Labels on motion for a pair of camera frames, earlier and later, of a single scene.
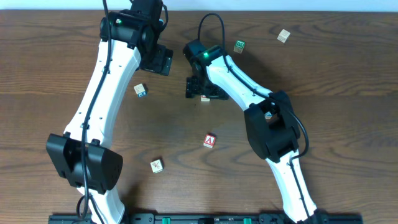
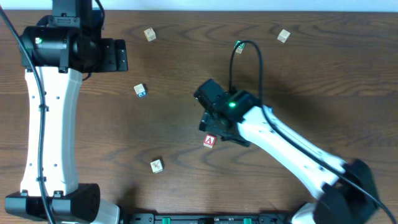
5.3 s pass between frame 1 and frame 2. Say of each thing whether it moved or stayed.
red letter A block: stayed
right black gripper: moved
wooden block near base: stayed
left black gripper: moved
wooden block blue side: stayed
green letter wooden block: stayed
